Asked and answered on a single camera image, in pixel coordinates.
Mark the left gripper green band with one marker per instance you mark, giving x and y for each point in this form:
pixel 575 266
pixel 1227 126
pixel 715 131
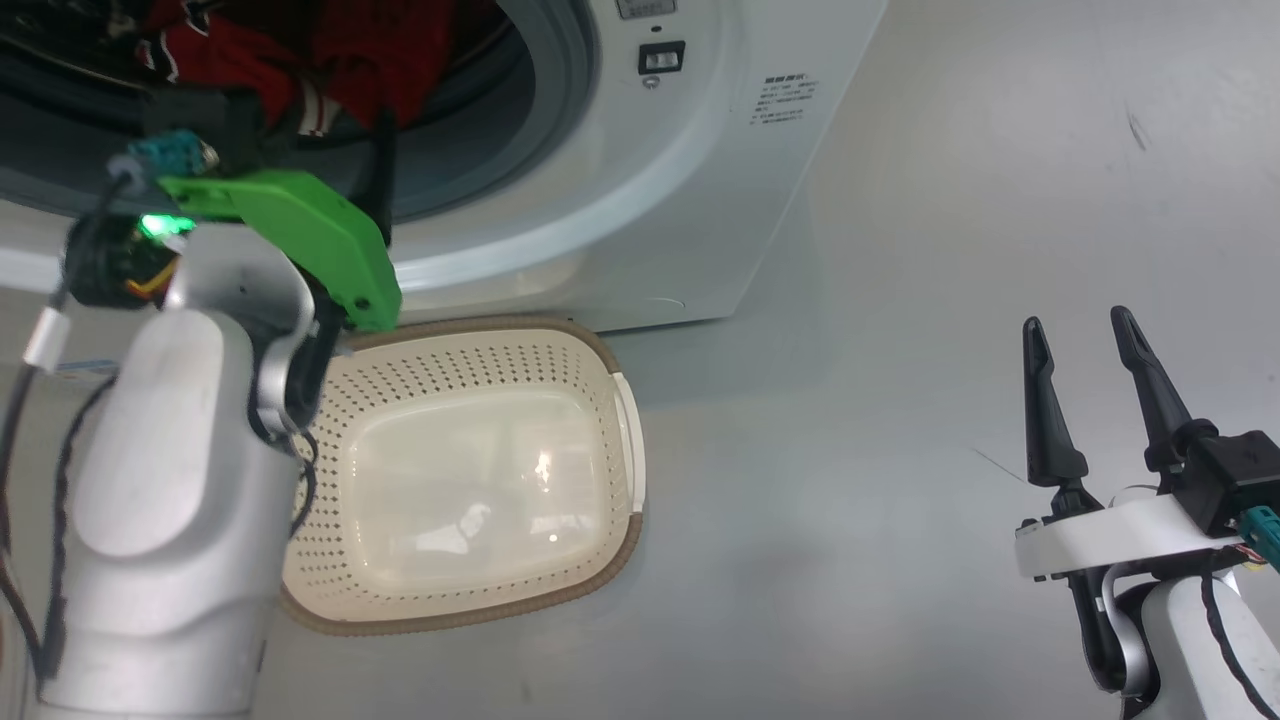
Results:
pixel 310 230

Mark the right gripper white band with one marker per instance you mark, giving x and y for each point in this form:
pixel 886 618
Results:
pixel 1130 530

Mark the red basketball jersey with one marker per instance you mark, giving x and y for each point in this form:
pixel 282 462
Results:
pixel 380 50

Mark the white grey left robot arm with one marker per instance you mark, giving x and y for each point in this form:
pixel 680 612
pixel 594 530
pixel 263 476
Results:
pixel 170 480

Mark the grey rubber door gasket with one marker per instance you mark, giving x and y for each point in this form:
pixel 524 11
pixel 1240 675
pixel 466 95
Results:
pixel 560 100

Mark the black door latch socket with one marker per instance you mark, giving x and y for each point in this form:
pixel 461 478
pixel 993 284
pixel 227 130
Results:
pixel 661 58

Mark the white front-load washing machine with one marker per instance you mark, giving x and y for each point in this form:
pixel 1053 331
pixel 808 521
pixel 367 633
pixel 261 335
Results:
pixel 700 200

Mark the cream perforated laundry basket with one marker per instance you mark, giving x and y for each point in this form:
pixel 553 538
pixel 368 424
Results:
pixel 480 480

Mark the grey pictogram warning sticker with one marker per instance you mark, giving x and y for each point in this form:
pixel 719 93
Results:
pixel 645 8

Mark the clear warning text sticker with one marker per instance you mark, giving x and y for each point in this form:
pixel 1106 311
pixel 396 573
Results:
pixel 782 98

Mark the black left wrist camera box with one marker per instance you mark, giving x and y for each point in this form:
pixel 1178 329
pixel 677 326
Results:
pixel 215 115

